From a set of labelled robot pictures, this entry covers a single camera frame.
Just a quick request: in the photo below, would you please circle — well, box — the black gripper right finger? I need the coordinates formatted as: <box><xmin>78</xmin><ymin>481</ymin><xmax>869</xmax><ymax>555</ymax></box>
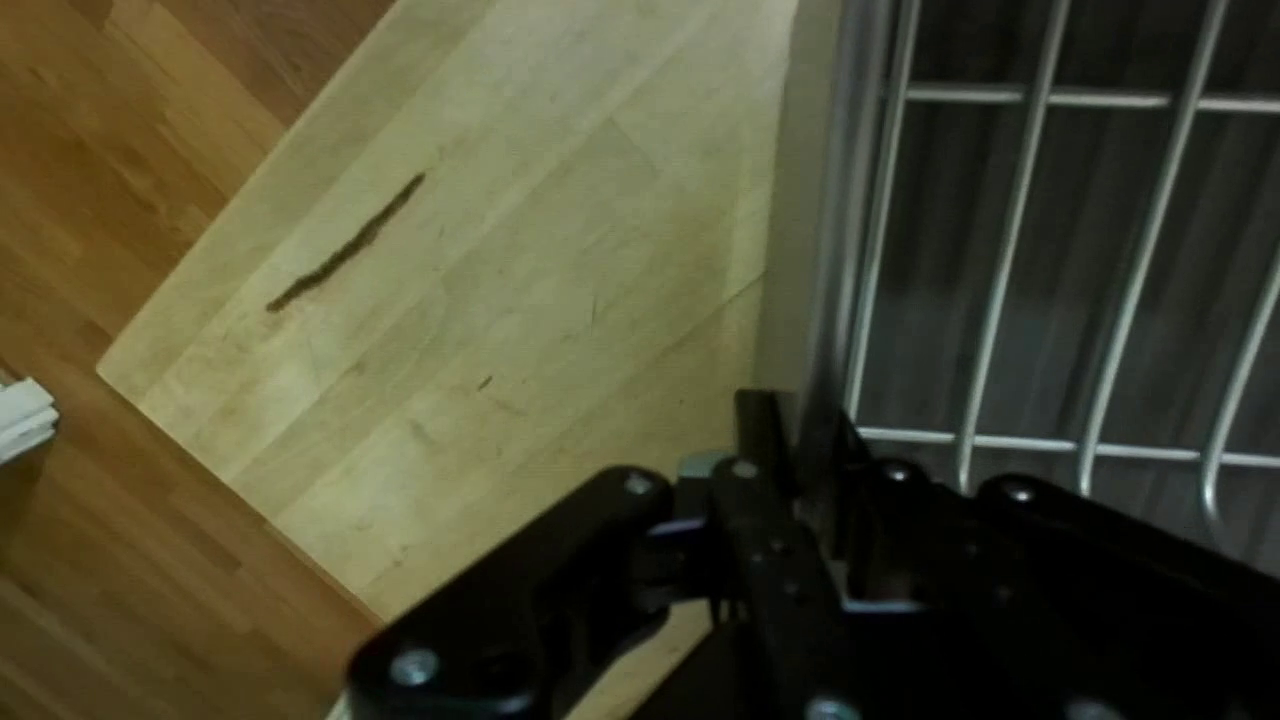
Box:
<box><xmin>827</xmin><ymin>410</ymin><xmax>1280</xmax><ymax>720</ymax></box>

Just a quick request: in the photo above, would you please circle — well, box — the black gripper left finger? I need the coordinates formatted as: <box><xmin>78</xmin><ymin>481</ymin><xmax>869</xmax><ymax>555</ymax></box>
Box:
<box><xmin>342</xmin><ymin>385</ymin><xmax>872</xmax><ymax>720</ymax></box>

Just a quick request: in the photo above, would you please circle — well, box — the white paper stack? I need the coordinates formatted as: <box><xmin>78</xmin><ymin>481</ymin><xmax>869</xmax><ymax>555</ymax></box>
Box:
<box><xmin>0</xmin><ymin>373</ymin><xmax>65</xmax><ymax>468</ymax></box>

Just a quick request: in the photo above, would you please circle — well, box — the steel and grey plate rack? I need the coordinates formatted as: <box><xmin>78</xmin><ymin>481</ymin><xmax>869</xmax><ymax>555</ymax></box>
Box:
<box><xmin>758</xmin><ymin>0</ymin><xmax>1280</xmax><ymax>578</ymax></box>

